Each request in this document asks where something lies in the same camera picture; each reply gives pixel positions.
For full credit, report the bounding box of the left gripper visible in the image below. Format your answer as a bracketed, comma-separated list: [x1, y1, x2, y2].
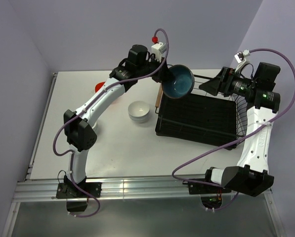
[137, 55, 175, 83]

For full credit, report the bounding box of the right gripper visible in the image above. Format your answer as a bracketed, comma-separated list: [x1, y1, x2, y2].
[199, 67, 256, 97]

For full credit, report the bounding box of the blue ceramic bowl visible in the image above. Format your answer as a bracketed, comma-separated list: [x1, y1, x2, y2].
[162, 65, 195, 99]

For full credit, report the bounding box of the orange bowl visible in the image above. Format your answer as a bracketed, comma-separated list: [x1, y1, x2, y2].
[94, 81, 105, 93]

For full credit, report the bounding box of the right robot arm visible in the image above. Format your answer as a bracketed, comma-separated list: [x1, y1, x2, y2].
[199, 62, 281, 197]

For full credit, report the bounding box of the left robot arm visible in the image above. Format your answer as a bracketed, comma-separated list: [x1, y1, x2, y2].
[61, 42, 170, 197]

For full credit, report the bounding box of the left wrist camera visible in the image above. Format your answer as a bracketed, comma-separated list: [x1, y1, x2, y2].
[151, 36, 167, 62]

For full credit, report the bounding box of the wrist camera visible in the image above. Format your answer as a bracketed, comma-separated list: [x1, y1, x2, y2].
[151, 36, 167, 62]
[234, 49, 250, 73]

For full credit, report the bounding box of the black wire dish rack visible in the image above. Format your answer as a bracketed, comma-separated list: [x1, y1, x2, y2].
[155, 75, 247, 147]

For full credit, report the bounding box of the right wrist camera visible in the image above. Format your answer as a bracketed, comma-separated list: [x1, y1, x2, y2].
[234, 49, 250, 73]

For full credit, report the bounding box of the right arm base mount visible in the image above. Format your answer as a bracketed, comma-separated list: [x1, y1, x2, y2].
[184, 182, 232, 208]

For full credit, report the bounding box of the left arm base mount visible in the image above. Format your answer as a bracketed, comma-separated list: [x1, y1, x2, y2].
[55, 182, 102, 213]

